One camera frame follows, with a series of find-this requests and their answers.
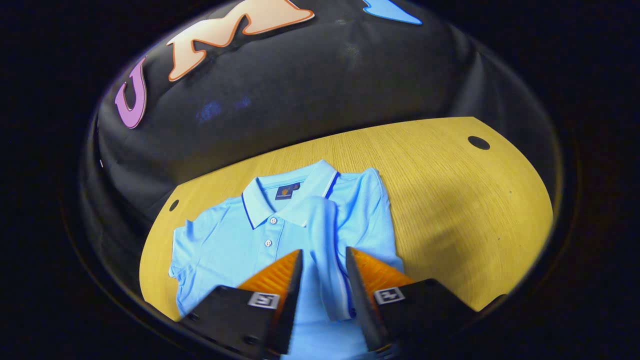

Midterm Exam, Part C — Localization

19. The light blue T-shirt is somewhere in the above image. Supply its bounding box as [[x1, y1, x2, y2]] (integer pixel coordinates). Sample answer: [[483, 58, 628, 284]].
[[168, 159, 406, 360]]

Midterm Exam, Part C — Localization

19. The black backdrop cloth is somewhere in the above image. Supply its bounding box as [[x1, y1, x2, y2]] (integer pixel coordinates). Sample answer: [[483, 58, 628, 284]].
[[80, 0, 563, 261]]

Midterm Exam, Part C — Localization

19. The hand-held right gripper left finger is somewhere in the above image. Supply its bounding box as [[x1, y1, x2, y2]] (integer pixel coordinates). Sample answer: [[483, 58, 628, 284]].
[[177, 249, 304, 360]]

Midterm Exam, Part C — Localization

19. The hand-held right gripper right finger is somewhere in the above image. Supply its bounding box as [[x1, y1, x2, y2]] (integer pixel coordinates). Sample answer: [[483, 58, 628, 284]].
[[345, 246, 479, 353]]

